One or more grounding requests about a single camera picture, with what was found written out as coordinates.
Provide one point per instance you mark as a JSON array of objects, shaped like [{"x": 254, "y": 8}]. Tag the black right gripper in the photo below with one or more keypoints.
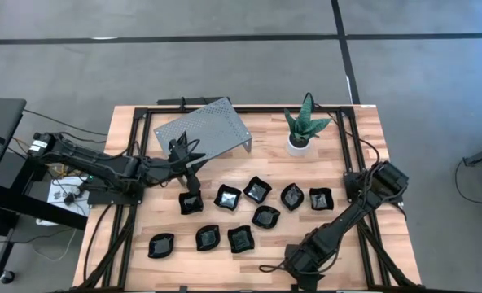
[{"x": 304, "y": 264}]

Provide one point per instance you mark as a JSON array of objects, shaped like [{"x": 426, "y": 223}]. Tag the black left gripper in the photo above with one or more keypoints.
[{"x": 184, "y": 160}]

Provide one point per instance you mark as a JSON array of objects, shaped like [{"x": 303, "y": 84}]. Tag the black wavy square mini plate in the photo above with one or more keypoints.
[
  {"x": 321, "y": 199},
  {"x": 257, "y": 190},
  {"x": 191, "y": 205},
  {"x": 241, "y": 239},
  {"x": 227, "y": 198}
]

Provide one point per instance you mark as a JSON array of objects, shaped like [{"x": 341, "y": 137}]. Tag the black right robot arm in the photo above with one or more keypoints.
[{"x": 347, "y": 219}]

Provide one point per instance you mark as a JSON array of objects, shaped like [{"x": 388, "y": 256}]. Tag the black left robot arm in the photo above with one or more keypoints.
[{"x": 102, "y": 163}]

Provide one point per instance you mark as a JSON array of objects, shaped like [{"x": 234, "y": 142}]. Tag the grey perforated metal shelf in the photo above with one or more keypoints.
[{"x": 216, "y": 122}]

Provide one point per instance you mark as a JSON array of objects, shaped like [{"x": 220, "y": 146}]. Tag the snake plant in white pot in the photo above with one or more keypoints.
[{"x": 304, "y": 122}]

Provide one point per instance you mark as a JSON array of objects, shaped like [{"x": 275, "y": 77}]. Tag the black computer tower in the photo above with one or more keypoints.
[{"x": 13, "y": 173}]

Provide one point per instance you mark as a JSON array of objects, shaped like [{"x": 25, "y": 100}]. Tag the black desk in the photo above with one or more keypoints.
[{"x": 1, "y": 122}]

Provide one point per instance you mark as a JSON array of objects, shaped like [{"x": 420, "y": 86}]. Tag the black rail bracket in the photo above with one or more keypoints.
[{"x": 182, "y": 289}]

